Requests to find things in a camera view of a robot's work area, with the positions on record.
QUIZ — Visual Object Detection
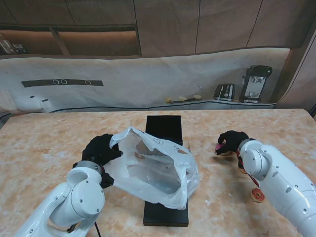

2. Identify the open black gift box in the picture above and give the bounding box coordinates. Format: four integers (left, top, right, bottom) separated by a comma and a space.
145, 115, 184, 149

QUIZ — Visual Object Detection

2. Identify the small black shelf device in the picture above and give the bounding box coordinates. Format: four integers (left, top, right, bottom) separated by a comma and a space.
12, 43, 28, 54

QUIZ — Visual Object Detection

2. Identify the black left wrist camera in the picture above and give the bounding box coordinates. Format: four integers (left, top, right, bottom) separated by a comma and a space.
100, 171, 115, 190

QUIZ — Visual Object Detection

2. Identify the black silver espresso machine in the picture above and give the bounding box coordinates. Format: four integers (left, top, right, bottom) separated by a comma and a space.
238, 65, 274, 104

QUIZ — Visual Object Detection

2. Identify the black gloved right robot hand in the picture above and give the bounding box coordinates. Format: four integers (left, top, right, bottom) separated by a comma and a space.
216, 130, 250, 156

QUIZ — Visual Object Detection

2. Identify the white protective cover sheet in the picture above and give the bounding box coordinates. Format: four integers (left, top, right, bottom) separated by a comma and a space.
0, 46, 292, 114

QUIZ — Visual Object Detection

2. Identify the flat black box lid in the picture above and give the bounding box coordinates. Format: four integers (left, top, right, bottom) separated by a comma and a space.
143, 195, 190, 227

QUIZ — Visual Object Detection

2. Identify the pink frosted mini donut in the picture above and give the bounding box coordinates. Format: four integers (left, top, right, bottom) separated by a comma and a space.
216, 143, 232, 157

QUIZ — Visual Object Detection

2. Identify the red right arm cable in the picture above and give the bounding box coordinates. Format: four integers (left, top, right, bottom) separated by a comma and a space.
236, 148, 260, 187

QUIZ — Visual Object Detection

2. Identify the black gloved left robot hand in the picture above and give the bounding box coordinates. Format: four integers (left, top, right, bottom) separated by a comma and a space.
81, 133, 123, 168

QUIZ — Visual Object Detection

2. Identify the white printed plastic bag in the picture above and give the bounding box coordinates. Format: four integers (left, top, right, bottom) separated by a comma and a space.
102, 126, 200, 210

